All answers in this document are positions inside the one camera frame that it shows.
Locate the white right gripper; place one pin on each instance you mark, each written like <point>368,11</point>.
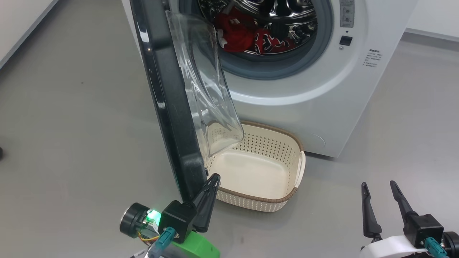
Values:
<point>387,249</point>

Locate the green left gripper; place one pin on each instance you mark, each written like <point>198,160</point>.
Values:
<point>195,247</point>

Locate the round glass washing machine door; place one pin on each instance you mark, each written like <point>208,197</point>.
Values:
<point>168,107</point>

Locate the plain red garment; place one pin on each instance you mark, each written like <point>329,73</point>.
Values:
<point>236,32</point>

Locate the red jersey with black print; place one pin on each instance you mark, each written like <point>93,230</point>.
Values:
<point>272,43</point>

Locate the cream perforated laundry basket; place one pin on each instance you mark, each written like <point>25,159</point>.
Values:
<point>258,172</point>

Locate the white front-load washing machine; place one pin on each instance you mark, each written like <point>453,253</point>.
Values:
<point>322,100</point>

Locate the steel washer drum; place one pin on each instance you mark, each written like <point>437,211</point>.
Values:
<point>287,10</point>

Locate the round white filter cover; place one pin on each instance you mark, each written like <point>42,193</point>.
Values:
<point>315,139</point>

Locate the grey warning sticker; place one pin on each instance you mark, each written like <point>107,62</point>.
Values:
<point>347,14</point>

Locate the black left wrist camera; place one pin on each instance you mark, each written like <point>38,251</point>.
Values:
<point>175,218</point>

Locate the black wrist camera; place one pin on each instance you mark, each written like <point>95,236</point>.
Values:
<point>425,225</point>
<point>175,218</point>

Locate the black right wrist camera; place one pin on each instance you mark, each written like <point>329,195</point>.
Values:
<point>425,225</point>

